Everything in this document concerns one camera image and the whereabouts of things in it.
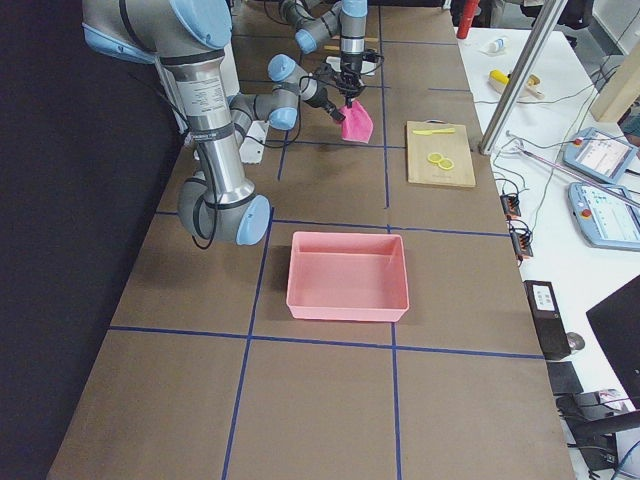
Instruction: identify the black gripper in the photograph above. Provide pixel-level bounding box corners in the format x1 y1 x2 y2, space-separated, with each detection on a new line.
337 49 364 89
298 75 356 123

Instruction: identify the pink microfiber cloth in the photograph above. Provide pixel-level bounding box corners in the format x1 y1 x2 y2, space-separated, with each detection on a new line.
339 100 374 144

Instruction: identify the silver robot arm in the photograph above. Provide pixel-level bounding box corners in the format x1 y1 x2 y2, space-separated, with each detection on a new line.
82 1 344 245
278 0 368 108

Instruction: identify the white rack tray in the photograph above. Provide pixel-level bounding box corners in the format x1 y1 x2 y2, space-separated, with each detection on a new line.
325 56 377 76

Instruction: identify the white column with base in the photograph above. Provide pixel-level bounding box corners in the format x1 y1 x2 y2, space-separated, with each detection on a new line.
238 74 270 164

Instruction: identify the lemon slice one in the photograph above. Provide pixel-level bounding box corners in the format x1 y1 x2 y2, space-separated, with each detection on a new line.
427 152 443 164

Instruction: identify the yellow plastic knife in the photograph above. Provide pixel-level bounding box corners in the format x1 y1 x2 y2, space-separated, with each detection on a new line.
411 127 456 136

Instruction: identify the bamboo cutting board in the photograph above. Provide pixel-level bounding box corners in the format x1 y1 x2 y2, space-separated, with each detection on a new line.
406 121 476 188

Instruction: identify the red fire extinguisher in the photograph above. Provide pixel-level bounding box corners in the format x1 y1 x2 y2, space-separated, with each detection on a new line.
456 0 479 40

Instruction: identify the small white bottle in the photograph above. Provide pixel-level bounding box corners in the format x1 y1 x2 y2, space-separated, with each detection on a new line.
481 36 509 56

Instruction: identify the wooden dustpan with brush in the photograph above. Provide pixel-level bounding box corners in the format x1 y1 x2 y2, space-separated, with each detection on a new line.
488 69 546 103

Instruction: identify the pink plastic bin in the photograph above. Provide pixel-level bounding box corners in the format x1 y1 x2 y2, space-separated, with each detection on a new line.
286 231 410 322

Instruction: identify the reacher grabber stick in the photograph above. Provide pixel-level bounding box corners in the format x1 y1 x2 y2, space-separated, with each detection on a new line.
505 129 640 209

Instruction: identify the teach pendant far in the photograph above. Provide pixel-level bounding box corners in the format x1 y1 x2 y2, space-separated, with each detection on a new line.
563 127 638 184

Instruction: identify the teach pendant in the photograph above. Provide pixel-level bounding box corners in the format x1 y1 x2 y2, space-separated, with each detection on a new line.
567 182 639 251
563 127 638 184

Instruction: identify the teach pendant near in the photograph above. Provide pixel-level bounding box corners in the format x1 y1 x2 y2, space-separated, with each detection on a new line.
567 182 639 251

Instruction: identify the black power box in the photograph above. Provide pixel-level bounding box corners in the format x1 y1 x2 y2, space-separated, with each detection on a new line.
523 280 571 360

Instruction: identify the black monitor corner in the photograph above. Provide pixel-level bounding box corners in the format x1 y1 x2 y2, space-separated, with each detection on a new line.
586 282 639 408

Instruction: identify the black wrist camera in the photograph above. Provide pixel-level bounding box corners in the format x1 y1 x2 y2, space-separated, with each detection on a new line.
362 49 384 65

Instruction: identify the aluminium frame post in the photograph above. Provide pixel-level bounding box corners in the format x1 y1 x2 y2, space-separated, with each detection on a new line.
479 0 567 155

